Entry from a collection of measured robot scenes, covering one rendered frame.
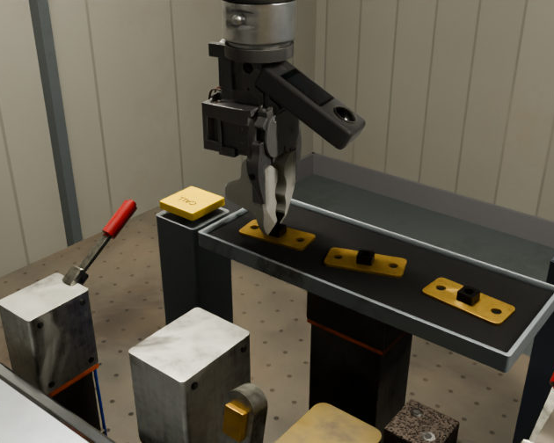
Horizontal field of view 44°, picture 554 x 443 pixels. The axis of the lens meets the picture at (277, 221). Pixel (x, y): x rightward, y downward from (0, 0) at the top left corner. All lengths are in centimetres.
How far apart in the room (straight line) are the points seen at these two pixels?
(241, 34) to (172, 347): 32
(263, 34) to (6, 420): 49
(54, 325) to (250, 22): 44
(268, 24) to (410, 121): 283
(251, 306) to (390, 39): 219
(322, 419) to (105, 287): 100
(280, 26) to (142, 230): 119
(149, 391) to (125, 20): 218
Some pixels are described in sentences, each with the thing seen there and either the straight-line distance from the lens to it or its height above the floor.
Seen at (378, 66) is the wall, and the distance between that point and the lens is 352.
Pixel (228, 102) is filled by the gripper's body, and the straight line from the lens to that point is 74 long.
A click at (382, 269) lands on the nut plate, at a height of 116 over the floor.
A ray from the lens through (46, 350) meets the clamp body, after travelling 91.
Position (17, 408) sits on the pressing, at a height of 100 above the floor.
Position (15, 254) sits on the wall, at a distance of 270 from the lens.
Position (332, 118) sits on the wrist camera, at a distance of 69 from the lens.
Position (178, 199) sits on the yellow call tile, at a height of 116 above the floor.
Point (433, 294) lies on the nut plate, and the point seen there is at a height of 116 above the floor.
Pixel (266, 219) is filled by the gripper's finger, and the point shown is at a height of 119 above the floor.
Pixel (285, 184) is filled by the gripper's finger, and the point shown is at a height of 122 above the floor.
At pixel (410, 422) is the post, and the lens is 65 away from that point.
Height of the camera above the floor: 154
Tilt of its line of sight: 27 degrees down
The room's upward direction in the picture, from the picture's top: straight up
